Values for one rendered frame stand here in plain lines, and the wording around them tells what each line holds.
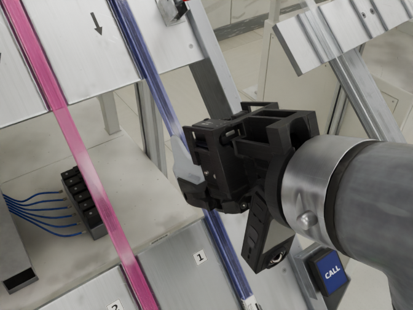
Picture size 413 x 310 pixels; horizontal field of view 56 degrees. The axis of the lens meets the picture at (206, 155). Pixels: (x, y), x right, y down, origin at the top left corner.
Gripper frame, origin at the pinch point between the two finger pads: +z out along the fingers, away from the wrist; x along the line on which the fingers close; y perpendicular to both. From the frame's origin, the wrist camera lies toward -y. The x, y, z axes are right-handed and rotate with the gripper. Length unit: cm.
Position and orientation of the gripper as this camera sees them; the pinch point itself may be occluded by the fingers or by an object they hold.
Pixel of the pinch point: (191, 167)
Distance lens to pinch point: 45.6
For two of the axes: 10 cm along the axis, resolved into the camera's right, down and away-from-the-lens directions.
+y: -2.7, -9.1, -3.0
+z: -5.1, -1.3, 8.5
